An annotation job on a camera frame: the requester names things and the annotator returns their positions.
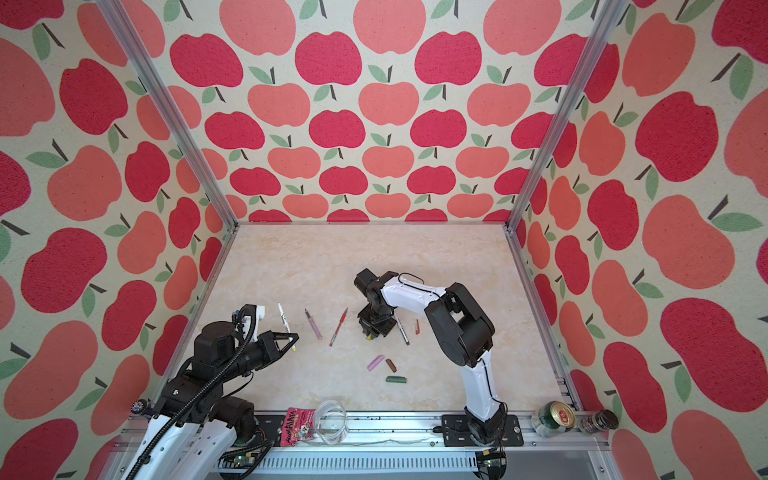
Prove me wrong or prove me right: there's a green drink can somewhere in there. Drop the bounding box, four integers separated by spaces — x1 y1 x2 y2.
531 401 576 438

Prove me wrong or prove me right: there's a white silver pen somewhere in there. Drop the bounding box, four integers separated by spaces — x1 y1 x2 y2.
394 314 410 346

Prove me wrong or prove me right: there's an aluminium right rear frame post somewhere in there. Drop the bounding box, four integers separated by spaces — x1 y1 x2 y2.
504 0 629 236

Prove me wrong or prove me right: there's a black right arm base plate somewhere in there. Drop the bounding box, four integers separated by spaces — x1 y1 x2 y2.
432 414 524 448

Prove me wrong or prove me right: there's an aluminium left rear frame post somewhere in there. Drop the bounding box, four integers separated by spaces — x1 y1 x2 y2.
96 1 239 233

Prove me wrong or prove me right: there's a pink snack packet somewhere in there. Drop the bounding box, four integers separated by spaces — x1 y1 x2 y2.
280 407 315 447

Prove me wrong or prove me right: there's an aluminium frame post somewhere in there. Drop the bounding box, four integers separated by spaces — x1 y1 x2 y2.
96 1 239 233
504 0 629 236

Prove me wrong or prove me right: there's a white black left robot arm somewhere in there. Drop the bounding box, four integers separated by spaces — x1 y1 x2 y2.
122 321 299 479

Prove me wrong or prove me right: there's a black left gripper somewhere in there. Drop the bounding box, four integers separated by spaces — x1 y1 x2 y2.
217 331 299 383

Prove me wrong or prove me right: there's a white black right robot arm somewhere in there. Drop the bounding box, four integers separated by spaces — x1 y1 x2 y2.
354 269 508 447

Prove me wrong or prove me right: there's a pink pen cap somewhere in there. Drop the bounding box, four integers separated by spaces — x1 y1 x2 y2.
367 355 385 371

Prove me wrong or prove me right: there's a clear glass bowl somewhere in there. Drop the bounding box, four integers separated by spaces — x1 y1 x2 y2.
313 400 349 445

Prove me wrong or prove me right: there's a red pen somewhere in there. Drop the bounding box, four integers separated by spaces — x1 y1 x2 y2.
329 308 349 347

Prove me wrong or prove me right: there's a pink pen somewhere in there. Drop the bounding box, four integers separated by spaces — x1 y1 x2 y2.
304 308 323 340

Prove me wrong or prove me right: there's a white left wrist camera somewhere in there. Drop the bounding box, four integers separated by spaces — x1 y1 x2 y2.
236 304 265 343

